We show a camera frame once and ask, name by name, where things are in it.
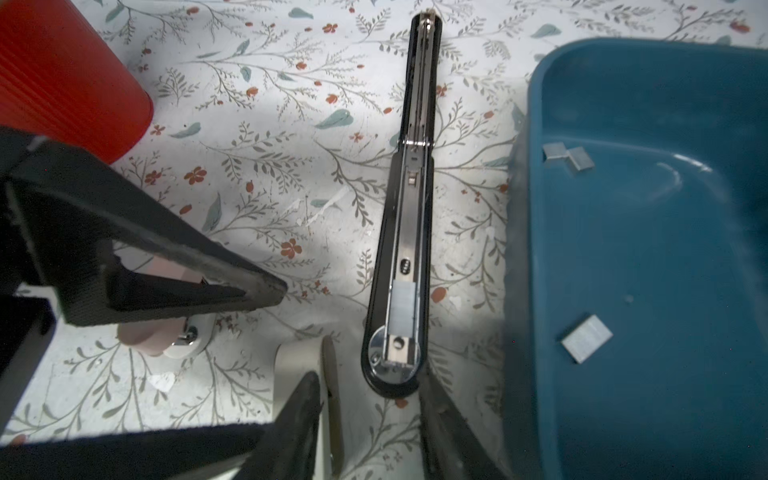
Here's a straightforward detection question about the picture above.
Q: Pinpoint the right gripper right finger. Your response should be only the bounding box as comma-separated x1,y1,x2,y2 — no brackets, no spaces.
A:
418,367,507,480

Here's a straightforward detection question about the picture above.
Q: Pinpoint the teal plastic tray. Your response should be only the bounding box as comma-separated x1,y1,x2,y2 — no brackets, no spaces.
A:
502,38,767,479

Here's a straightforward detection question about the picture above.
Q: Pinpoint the black stapler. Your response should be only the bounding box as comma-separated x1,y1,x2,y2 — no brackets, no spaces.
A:
361,10,443,399

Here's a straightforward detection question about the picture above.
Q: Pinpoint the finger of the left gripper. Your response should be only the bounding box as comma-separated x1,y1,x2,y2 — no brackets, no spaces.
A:
1,423,269,479

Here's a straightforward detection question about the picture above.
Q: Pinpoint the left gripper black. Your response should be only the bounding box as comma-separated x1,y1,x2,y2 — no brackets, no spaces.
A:
1,127,287,420

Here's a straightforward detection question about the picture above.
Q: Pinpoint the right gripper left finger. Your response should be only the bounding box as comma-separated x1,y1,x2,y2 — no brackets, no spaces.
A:
234,371,322,480

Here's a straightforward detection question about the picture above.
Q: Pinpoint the red pen cup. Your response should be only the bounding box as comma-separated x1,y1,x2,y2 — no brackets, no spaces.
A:
1,1,154,164

